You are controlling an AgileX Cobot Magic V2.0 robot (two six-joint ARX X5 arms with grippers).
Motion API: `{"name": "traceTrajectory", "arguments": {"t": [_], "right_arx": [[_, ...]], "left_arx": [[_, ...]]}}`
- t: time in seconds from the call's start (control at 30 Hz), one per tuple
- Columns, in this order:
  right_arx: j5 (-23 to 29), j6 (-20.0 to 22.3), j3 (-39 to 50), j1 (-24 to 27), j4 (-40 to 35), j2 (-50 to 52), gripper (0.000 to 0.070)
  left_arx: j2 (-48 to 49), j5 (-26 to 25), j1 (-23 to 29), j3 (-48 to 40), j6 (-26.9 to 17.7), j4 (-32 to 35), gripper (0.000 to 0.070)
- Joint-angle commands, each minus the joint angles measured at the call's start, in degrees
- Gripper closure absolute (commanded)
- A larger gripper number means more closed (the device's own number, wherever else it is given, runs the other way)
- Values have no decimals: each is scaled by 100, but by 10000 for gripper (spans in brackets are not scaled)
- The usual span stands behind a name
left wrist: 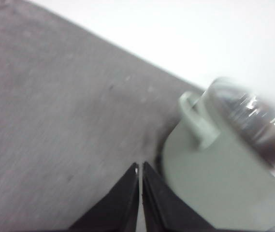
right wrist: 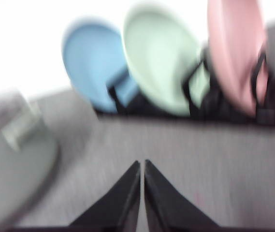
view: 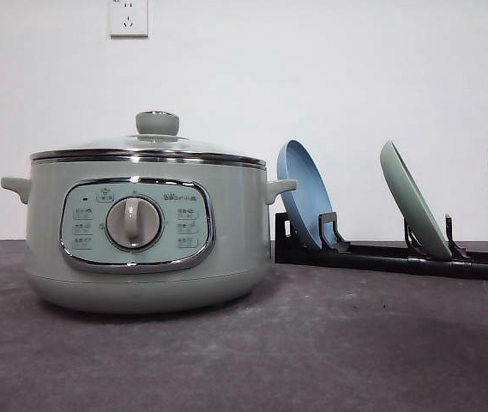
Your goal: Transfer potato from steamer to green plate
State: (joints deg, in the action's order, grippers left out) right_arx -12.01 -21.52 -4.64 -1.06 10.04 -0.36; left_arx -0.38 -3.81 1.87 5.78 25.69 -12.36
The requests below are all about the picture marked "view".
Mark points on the blue plate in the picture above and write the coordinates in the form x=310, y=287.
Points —
x=295, y=161

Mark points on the green plate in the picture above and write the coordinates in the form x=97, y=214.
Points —
x=416, y=212

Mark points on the glass steamer lid green knob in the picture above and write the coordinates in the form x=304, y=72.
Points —
x=156, y=140

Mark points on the black dish rack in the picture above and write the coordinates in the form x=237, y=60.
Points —
x=409, y=259

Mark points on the white wall socket left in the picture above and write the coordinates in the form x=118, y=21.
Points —
x=129, y=19

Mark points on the green electric steamer pot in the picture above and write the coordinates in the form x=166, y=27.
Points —
x=156, y=222

